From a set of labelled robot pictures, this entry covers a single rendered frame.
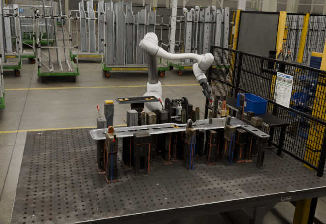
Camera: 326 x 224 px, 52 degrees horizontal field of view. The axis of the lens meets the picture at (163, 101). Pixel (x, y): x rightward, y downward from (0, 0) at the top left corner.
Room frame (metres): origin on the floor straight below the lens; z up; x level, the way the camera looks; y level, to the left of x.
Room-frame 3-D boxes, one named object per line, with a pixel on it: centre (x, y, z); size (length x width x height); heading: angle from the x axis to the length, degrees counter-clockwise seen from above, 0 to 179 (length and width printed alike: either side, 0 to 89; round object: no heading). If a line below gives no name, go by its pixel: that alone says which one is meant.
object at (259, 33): (5.16, -1.37, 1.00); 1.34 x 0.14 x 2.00; 19
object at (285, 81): (2.97, -1.09, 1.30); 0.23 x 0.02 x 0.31; 23
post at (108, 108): (2.78, 0.47, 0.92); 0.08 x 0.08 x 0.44; 23
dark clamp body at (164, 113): (2.83, -0.01, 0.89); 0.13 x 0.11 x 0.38; 23
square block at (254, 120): (2.83, -0.85, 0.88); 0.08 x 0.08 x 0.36; 23
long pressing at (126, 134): (2.65, -0.10, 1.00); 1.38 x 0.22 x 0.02; 113
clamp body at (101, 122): (2.59, 0.50, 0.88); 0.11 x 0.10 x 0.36; 23
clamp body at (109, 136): (2.26, 0.35, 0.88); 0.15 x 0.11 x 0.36; 23
